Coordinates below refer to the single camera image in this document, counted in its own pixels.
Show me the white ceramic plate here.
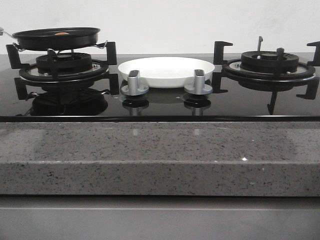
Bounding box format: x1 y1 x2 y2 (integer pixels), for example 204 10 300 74
118 57 215 89

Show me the fried egg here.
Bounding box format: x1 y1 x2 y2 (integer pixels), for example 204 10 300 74
54 32 69 36

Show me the black frying pan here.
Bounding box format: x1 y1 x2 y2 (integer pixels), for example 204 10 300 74
10 27 100 51

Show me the silver left stove knob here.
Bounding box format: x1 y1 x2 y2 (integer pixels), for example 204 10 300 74
121 70 149 96

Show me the silver stove knob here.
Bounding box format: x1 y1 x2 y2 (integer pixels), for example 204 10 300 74
184 69 213 95
121 70 149 96

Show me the silver right stove knob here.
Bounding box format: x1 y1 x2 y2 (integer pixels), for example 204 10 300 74
184 69 213 95

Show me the black glass cooktop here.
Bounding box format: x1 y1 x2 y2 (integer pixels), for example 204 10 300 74
0 54 320 122

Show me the left black pan support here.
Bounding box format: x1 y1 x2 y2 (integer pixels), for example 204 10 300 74
0 41 118 103

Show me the black pan support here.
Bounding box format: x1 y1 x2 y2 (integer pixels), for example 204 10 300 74
0 41 118 103
211 36 320 115

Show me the right black pan support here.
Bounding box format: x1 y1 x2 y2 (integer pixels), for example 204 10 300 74
211 36 320 115

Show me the left black gas burner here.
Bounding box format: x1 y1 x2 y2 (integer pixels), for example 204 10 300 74
36 52 92 75

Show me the black gas burner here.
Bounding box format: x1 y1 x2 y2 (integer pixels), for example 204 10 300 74
240 51 299 74
36 52 92 75

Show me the right black gas burner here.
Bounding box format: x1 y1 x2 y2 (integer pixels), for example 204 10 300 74
240 51 299 74

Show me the grey cabinet drawer front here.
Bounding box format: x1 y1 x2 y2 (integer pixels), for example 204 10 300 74
0 196 320 240

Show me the wire pan reducer ring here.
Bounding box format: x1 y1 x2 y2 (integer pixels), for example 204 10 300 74
12 40 109 56

